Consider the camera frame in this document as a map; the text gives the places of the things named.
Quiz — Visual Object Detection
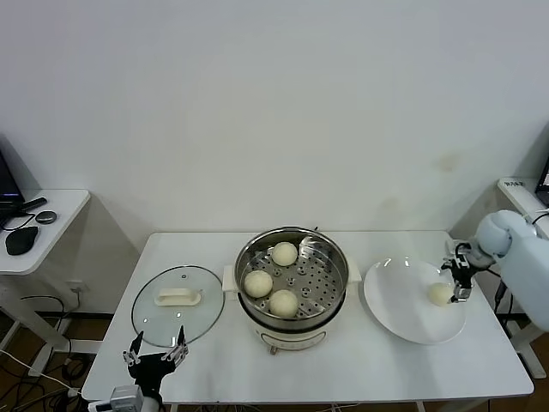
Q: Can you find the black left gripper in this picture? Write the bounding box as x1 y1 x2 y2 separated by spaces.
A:
122 325 190 395

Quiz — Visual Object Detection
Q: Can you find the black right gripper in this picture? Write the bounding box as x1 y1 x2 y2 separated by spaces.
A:
440 257 475 305

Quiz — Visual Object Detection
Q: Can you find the white steamed baozi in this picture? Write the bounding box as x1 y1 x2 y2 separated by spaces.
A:
427 282 452 307
271 242 299 267
243 270 275 300
268 289 299 318

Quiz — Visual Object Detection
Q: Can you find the glass lid with white handle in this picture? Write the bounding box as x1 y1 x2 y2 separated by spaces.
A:
130 264 227 348

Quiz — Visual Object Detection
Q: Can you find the perforated steel steamer basket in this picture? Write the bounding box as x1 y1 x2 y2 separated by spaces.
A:
234 227 351 322

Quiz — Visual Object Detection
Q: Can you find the white round plate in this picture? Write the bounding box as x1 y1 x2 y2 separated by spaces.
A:
363 256 468 345

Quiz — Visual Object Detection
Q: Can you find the white side table with label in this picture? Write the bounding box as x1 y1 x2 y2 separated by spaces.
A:
497 177 549 381

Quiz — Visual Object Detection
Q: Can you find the white electric cooker pot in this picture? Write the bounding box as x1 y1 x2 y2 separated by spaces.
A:
221 255 363 356

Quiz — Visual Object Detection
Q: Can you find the dark laptop with lit screen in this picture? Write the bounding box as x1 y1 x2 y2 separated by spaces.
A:
535 158 549 194

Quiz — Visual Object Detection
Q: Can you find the white side table with mouse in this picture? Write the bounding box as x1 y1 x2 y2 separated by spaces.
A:
0 188 92 377

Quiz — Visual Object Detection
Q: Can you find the black computer mouse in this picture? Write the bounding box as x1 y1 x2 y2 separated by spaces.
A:
4 226 39 257

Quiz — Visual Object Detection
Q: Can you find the black remote bar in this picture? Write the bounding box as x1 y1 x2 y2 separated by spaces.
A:
17 197 48 213

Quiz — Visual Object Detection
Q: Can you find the black laptop computer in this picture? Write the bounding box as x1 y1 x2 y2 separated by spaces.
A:
0 141 26 231

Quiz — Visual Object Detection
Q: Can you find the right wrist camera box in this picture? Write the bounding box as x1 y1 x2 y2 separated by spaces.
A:
444 239 469 261

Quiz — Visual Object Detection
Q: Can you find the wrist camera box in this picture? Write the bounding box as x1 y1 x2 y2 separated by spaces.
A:
444 239 469 261
110 384 143 411

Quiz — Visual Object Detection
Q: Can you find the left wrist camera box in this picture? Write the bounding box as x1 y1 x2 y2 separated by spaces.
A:
110 384 143 411

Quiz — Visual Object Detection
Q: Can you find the black looped floor cable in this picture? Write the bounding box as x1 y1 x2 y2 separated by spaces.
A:
21 294 72 332

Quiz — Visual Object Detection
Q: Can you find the white floor cable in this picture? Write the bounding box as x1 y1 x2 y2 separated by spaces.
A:
0 346 85 396

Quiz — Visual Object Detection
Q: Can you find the black floor cable tangle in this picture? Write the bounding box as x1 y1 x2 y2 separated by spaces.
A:
0 355 87 412

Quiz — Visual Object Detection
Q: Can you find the thin black desk cable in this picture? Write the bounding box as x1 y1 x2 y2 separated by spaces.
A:
2 210 36 233

